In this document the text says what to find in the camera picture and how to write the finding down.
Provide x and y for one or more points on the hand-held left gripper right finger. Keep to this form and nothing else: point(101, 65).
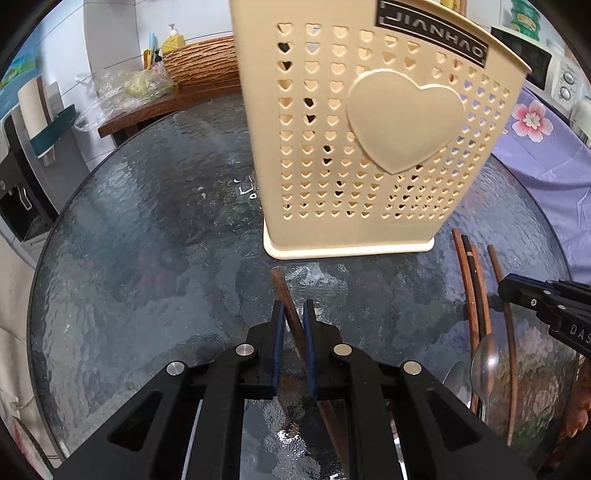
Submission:
point(309, 355)

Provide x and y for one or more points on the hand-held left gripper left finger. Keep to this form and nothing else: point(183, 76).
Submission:
point(277, 350)

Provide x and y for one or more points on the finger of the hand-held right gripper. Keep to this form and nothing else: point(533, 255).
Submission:
point(575, 291)
point(521, 290)

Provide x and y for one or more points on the brown wooden chopstick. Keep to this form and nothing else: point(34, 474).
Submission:
point(282, 288)
point(483, 297)
point(461, 267)
point(508, 346)

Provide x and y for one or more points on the black chopstick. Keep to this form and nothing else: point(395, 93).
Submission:
point(474, 279)

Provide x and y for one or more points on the metal spoon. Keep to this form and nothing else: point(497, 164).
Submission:
point(485, 364)
point(457, 383)

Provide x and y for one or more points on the beige heart-pattern utensil holder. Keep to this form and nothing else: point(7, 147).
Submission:
point(323, 138)

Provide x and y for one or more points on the purple floral cloth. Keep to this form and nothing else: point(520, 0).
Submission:
point(545, 184)

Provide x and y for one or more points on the white kitchen appliance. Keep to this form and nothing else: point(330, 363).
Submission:
point(582, 115)

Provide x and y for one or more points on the white microwave oven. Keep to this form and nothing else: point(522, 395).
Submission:
point(521, 53)

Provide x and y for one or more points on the wooden side table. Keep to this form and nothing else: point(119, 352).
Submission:
point(184, 99)

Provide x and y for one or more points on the green canister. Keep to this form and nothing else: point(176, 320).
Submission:
point(526, 18)

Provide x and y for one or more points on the wicker basket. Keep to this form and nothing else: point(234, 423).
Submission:
point(203, 60)

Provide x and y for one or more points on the clear plastic bag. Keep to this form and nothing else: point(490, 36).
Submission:
point(115, 92)

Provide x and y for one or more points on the black water dispenser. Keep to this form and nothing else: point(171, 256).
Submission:
point(18, 184)

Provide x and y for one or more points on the blue and yellow brush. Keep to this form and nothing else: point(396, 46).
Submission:
point(150, 53)

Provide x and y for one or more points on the yellow soap pump bottle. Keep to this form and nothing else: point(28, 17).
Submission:
point(173, 42)

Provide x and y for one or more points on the white paper roll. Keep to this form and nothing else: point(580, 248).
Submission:
point(32, 110)

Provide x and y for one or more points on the teal wall holder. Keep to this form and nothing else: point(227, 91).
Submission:
point(60, 124)

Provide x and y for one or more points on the wall poster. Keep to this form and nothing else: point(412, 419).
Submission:
point(18, 69)

